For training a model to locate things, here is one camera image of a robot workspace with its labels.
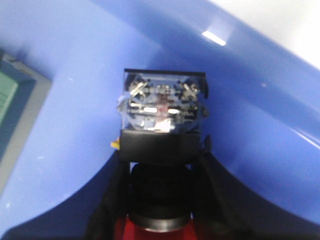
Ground green terminal block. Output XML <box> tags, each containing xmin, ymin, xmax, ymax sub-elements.
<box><xmin>0</xmin><ymin>49</ymin><xmax>52</xmax><ymax>193</ymax></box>

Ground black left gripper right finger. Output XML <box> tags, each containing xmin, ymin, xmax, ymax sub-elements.
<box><xmin>191</xmin><ymin>134</ymin><xmax>320</xmax><ymax>240</ymax></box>

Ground red emergency stop button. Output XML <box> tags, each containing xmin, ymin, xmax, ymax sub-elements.
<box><xmin>114</xmin><ymin>68</ymin><xmax>209</xmax><ymax>237</ymax></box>

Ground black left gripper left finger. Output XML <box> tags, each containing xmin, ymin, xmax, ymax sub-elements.
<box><xmin>83</xmin><ymin>151</ymin><xmax>130</xmax><ymax>240</ymax></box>

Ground blue plastic tray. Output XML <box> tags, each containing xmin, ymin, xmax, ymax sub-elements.
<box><xmin>0</xmin><ymin>0</ymin><xmax>320</xmax><ymax>240</ymax></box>

